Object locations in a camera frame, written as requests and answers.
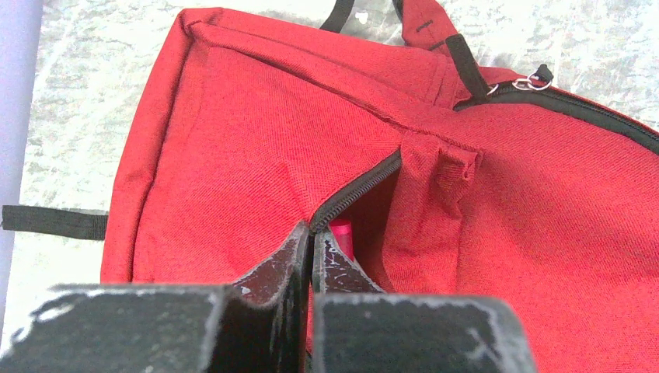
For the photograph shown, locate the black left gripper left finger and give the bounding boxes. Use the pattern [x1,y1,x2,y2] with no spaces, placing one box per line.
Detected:
[1,222,309,372]

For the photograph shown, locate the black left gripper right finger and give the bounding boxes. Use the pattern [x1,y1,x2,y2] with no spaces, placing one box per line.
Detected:
[312,230,537,372]

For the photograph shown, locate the pink black highlighter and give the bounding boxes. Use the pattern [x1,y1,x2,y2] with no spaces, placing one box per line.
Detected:
[329,218,354,260]

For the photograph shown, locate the red student backpack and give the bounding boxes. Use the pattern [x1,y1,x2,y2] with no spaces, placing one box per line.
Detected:
[2,1,658,372]

